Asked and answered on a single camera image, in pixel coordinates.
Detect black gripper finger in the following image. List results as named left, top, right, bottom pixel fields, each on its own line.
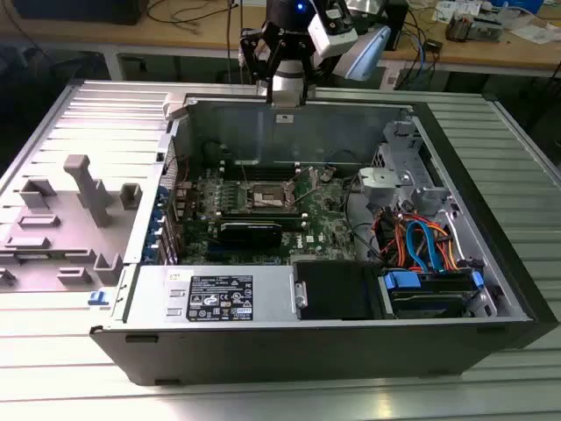
left=239, top=25, right=281, bottom=106
left=301, top=41, right=339, bottom=107

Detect metal socket cover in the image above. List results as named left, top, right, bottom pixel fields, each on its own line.
left=283, top=165, right=320, bottom=205

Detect black RAM slot bank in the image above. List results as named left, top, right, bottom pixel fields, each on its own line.
left=220, top=160, right=302, bottom=182

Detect CPU socket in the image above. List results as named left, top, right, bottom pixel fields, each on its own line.
left=242, top=177, right=299, bottom=212

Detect white case latch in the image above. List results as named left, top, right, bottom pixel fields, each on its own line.
left=161, top=91, right=196, bottom=122

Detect black upright speaker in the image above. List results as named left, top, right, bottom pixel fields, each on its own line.
left=385, top=0, right=411, bottom=52

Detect silver drive cage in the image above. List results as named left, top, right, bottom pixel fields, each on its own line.
left=370, top=120, right=465, bottom=229

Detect printed leaflet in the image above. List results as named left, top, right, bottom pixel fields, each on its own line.
left=431, top=2, right=481, bottom=23

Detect small finned metal device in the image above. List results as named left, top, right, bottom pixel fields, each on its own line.
left=445, top=11, right=473, bottom=44

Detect green motherboard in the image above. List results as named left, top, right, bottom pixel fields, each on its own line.
left=174, top=164, right=365, bottom=267

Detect wooden workbench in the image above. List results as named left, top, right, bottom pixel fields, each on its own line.
left=0, top=0, right=561, bottom=82

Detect large black box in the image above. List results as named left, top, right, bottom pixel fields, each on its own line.
left=11, top=0, right=144, bottom=25

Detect grey electronics box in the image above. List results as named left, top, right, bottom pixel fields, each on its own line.
left=471, top=12, right=503, bottom=44

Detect black graphics card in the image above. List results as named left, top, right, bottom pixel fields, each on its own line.
left=217, top=218, right=284, bottom=251

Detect white paper sheet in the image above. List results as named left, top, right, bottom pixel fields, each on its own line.
left=508, top=24, right=561, bottom=45

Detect hard disk in blue carrier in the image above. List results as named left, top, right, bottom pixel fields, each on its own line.
left=379, top=269, right=486, bottom=319

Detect grey parts rack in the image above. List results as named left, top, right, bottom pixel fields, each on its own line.
left=0, top=153, right=144, bottom=293

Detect silver power supply with label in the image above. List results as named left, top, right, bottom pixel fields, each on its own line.
left=124, top=265, right=297, bottom=324

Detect black PC case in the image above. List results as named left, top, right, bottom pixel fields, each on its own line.
left=89, top=89, right=560, bottom=387

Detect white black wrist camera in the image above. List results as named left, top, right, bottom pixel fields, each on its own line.
left=306, top=8, right=359, bottom=58

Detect blue desk cable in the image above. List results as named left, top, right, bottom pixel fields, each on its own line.
left=418, top=37, right=429, bottom=84

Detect silver metal bracket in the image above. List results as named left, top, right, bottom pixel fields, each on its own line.
left=357, top=166, right=415, bottom=198

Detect black wire in case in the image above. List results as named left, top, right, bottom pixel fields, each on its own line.
left=343, top=173, right=385, bottom=267

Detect blue wire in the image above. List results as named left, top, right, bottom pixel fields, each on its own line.
left=405, top=221, right=444, bottom=275

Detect orange wire bundle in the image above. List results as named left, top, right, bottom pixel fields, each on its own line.
left=372, top=210, right=465, bottom=273

